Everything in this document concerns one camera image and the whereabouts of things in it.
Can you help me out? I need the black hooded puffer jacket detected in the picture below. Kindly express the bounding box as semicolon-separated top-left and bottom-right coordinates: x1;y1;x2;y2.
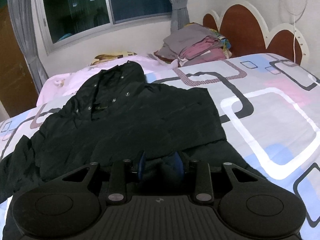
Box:
0;60;271;204

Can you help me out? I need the stack of folded clothes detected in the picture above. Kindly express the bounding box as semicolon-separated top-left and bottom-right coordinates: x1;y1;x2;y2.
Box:
154;23;232;67

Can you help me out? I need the patterned bed sheet mattress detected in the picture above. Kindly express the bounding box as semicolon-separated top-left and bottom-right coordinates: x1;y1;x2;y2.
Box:
1;53;319;239

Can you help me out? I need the pink blanket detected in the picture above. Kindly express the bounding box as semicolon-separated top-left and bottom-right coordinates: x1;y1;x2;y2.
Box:
36;55;181;107

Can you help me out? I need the yellow patterned pillow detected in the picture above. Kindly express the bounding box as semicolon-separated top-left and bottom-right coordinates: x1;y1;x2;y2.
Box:
91;51;137;66

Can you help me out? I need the brown wooden door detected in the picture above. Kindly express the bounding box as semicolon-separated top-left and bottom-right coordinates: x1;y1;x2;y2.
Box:
0;5;38;117

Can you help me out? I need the red white headboard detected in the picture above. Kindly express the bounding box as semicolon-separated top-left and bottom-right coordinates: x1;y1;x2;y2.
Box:
202;0;310;66

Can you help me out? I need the right grey curtain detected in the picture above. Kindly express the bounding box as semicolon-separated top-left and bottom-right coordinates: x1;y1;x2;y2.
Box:
169;0;190;33

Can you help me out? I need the grey curtain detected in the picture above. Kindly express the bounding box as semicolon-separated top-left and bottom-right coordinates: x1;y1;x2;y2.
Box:
169;0;190;33
7;0;48;93

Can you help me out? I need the left grey curtain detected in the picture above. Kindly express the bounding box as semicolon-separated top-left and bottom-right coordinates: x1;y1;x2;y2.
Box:
7;0;48;93

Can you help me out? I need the window with grey frame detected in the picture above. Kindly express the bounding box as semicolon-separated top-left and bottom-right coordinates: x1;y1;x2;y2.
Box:
36;0;172;54

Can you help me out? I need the white charging cable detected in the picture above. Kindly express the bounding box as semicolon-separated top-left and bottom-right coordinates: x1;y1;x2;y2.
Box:
278;0;308;63

